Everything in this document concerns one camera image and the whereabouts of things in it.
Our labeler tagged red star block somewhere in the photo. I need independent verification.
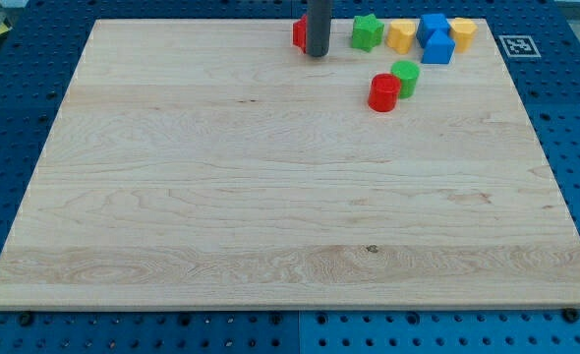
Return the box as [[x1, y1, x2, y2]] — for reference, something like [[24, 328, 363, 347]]
[[292, 14, 307, 53]]

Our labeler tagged green star block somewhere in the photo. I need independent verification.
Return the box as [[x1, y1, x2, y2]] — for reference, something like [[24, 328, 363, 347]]
[[351, 14, 384, 52]]

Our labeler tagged light wooden board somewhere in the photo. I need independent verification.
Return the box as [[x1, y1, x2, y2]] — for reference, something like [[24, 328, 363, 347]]
[[0, 20, 580, 312]]

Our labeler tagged red cylinder block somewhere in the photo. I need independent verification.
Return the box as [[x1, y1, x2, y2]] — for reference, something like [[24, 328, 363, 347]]
[[368, 73, 402, 112]]

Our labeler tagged green cylinder block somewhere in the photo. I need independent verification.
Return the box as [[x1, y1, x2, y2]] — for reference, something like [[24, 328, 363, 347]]
[[390, 60, 421, 98]]

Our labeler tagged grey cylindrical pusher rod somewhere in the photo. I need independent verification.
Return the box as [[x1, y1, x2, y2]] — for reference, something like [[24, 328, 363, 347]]
[[306, 0, 333, 58]]

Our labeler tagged yellow heart block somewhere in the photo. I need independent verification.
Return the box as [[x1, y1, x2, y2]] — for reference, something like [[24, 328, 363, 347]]
[[385, 19, 417, 54]]

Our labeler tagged blue triangle block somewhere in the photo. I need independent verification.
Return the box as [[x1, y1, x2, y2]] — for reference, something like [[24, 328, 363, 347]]
[[421, 30, 456, 65]]

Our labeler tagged blue cube block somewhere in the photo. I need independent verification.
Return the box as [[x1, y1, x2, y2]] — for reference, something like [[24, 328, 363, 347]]
[[416, 13, 450, 48]]

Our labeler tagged yellow hexagon block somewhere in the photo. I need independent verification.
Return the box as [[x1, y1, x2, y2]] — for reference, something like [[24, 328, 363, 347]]
[[449, 18, 478, 53]]

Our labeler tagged white fiducial marker tag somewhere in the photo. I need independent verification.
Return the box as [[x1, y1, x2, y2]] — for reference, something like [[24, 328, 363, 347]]
[[498, 34, 541, 58]]

